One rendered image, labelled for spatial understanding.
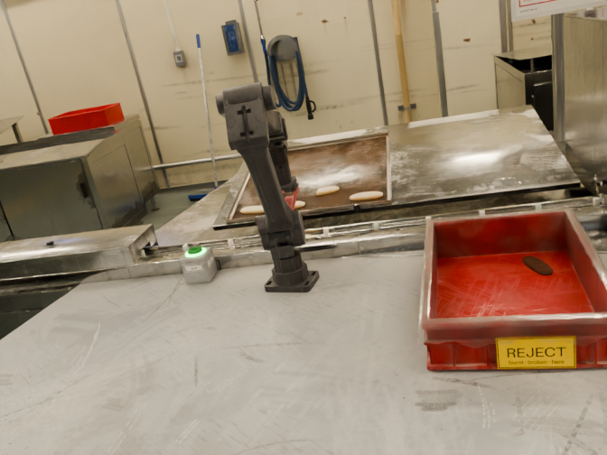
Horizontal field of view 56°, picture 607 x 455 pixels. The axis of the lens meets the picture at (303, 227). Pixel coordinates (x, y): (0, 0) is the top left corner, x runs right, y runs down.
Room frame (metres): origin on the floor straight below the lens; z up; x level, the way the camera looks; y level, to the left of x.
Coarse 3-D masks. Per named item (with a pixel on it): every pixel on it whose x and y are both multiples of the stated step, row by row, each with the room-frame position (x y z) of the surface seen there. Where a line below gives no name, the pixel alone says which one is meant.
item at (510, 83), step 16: (528, 48) 3.82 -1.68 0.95; (544, 48) 3.52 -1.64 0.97; (496, 64) 3.80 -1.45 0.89; (512, 64) 3.30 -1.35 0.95; (528, 64) 3.19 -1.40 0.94; (544, 64) 3.09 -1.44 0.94; (496, 80) 3.84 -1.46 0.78; (512, 80) 3.26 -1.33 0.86; (528, 80) 2.91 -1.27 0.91; (544, 80) 2.89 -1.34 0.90; (496, 96) 3.86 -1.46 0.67; (512, 96) 3.28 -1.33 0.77; (528, 96) 2.91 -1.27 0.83; (544, 96) 2.89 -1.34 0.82; (544, 112) 2.89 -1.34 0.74
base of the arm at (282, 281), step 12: (276, 264) 1.26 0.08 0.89; (288, 264) 1.25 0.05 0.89; (300, 264) 1.27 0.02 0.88; (276, 276) 1.25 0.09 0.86; (288, 276) 1.24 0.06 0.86; (300, 276) 1.25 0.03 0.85; (312, 276) 1.27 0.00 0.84; (276, 288) 1.25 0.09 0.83; (288, 288) 1.24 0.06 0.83; (300, 288) 1.23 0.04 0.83; (312, 288) 1.24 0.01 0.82
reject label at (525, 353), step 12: (504, 348) 0.79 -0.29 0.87; (516, 348) 0.78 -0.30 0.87; (528, 348) 0.78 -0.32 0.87; (540, 348) 0.77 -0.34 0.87; (552, 348) 0.77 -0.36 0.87; (564, 348) 0.76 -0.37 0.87; (504, 360) 0.79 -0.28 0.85; (516, 360) 0.78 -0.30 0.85; (528, 360) 0.78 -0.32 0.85; (540, 360) 0.77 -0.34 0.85; (552, 360) 0.77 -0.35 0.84; (564, 360) 0.76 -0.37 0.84
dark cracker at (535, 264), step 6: (522, 258) 1.17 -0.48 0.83; (528, 258) 1.15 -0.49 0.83; (534, 258) 1.14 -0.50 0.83; (528, 264) 1.13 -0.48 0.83; (534, 264) 1.12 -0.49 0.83; (540, 264) 1.11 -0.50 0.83; (546, 264) 1.11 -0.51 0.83; (534, 270) 1.10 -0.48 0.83; (540, 270) 1.09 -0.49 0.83; (546, 270) 1.09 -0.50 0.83; (552, 270) 1.09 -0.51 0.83
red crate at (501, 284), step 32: (480, 256) 1.22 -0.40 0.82; (512, 256) 1.19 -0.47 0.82; (544, 256) 1.16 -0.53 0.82; (448, 288) 1.10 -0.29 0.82; (480, 288) 1.08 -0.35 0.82; (512, 288) 1.05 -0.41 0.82; (544, 288) 1.03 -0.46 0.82; (576, 288) 1.00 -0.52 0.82; (448, 352) 0.82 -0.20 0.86; (480, 352) 0.81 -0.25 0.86; (576, 352) 0.76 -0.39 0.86
